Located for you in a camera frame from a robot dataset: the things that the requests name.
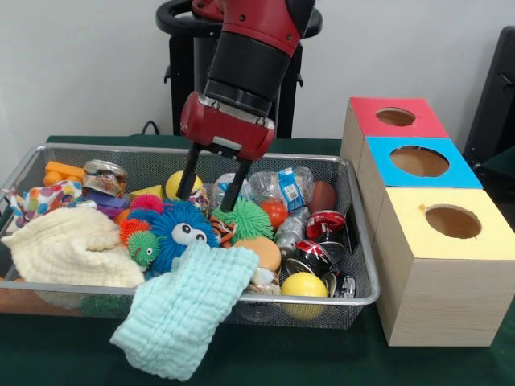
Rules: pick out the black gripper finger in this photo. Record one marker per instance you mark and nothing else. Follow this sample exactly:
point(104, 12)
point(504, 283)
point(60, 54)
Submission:
point(234, 185)
point(190, 173)

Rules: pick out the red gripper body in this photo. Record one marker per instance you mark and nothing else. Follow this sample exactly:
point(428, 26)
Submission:
point(225, 129)

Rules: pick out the blue spiky ball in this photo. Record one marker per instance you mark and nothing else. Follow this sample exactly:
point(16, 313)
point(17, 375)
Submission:
point(181, 233)

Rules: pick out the mint green cloth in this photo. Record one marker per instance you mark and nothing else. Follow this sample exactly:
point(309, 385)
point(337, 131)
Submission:
point(185, 314)

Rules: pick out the cream knitted cloth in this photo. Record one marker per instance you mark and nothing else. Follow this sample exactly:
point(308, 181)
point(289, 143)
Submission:
point(68, 245)

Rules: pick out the clear mesh bin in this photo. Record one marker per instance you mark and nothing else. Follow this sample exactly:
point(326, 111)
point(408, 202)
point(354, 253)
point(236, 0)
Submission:
point(362, 310)

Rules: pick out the wooden box with three holes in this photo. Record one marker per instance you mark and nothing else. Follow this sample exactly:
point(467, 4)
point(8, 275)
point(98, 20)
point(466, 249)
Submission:
point(434, 281)

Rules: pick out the yellow ball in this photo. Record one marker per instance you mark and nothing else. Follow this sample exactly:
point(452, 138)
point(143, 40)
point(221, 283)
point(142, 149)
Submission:
point(304, 287)
point(173, 183)

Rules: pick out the green spiky ball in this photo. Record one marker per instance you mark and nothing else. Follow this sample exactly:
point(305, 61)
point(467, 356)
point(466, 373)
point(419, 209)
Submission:
point(244, 219)

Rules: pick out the orange foam disc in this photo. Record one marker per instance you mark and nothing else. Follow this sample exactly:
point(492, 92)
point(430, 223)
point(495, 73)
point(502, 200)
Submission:
point(261, 253)

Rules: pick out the brown toy football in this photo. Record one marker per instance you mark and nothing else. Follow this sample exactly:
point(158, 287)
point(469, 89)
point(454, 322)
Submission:
point(324, 197)

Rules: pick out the red soda can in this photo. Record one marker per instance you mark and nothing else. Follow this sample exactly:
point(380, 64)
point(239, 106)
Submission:
point(326, 225)

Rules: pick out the colourful patterned cloth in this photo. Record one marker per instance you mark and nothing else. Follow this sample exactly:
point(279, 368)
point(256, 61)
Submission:
point(44, 197)

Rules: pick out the dark green table cloth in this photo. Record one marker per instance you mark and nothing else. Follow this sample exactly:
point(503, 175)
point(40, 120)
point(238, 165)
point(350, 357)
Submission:
point(322, 354)

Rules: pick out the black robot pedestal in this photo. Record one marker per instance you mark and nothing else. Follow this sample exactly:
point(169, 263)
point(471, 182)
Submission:
point(185, 88)

